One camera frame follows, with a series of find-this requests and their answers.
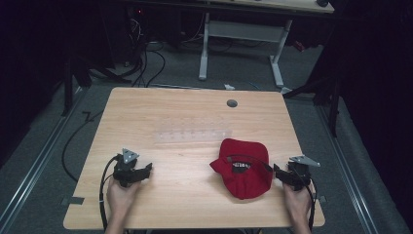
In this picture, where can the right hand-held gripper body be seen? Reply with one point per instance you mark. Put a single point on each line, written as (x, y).
(299, 175)

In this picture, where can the person's left hand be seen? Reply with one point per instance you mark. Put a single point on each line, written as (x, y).
(118, 200)

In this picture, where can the small red object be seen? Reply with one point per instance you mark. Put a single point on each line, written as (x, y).
(299, 46)

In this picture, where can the black computer mouse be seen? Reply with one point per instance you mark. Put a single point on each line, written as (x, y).
(322, 3)

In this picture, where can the red baseball cap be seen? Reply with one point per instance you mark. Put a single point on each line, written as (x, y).
(250, 182)

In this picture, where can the black stand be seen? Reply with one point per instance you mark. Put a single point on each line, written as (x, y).
(68, 84)
(332, 97)

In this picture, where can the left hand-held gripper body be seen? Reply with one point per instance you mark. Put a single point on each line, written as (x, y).
(125, 170)

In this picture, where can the person's right hand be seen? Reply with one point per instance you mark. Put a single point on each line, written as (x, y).
(299, 203)

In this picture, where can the grey tape piece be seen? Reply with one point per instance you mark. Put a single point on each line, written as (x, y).
(74, 201)
(323, 199)

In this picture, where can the white-legged desk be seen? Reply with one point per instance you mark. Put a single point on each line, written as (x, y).
(242, 31)

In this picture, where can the white scrap on floor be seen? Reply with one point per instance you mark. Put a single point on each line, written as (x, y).
(229, 86)

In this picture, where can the metal floor rail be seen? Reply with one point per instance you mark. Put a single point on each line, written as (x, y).
(39, 156)
(352, 175)

